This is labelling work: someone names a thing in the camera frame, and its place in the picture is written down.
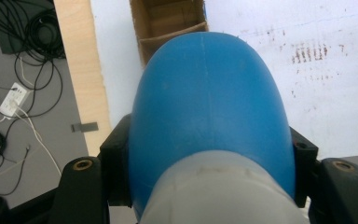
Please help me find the grey tape strip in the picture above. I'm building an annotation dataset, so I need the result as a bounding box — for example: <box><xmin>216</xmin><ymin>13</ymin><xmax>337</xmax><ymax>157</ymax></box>
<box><xmin>71</xmin><ymin>121</ymin><xmax>100</xmax><ymax>133</ymax></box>

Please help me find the brown cardboard box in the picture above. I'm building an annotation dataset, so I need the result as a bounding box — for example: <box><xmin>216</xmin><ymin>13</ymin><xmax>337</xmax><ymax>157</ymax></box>
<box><xmin>130</xmin><ymin>0</ymin><xmax>209</xmax><ymax>67</ymax></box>

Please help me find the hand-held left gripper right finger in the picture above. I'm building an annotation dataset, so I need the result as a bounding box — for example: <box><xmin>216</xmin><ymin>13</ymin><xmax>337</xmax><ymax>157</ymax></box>
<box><xmin>289</xmin><ymin>126</ymin><xmax>319</xmax><ymax>209</ymax></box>

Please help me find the white cable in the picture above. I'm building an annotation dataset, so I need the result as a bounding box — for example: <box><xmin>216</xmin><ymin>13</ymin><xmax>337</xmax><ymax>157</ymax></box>
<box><xmin>11</xmin><ymin>104</ymin><xmax>63</xmax><ymax>177</ymax></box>

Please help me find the dark flat panel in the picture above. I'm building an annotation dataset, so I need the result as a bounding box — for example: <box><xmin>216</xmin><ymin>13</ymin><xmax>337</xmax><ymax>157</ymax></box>
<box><xmin>0</xmin><ymin>0</ymin><xmax>57</xmax><ymax>56</ymax></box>

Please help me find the thin black cable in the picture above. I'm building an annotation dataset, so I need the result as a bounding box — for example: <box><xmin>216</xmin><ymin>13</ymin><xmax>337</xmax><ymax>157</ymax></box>
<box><xmin>0</xmin><ymin>144</ymin><xmax>32</xmax><ymax>197</ymax></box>

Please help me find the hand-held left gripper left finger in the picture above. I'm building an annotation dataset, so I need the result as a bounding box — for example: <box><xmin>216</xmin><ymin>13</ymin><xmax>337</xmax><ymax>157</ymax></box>
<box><xmin>99</xmin><ymin>114</ymin><xmax>133</xmax><ymax>207</ymax></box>

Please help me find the bundle of black cables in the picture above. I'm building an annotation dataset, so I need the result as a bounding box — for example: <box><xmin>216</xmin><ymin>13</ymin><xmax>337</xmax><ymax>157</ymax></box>
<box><xmin>0</xmin><ymin>0</ymin><xmax>67</xmax><ymax>63</ymax></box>

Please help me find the blue plastic bottle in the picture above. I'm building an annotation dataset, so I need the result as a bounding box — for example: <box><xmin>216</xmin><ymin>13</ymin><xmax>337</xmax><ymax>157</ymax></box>
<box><xmin>128</xmin><ymin>31</ymin><xmax>311</xmax><ymax>224</ymax></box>

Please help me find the white power strip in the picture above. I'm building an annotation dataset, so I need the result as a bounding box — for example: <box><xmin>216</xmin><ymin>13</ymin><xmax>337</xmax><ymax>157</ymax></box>
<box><xmin>0</xmin><ymin>81</ymin><xmax>30</xmax><ymax>119</ymax></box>

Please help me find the white paper table cover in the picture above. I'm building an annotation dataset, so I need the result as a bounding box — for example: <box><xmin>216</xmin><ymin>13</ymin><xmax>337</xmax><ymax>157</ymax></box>
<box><xmin>89</xmin><ymin>0</ymin><xmax>358</xmax><ymax>160</ymax></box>

